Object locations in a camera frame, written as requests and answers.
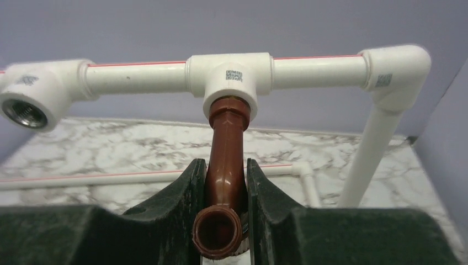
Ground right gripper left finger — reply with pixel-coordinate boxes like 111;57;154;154
1;159;206;264

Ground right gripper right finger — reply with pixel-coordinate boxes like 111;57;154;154
246;159;459;264

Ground brown water faucet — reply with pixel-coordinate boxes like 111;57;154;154
193;96;251;260

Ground white PVC pipe frame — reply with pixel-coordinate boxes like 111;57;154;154
1;45;432;208

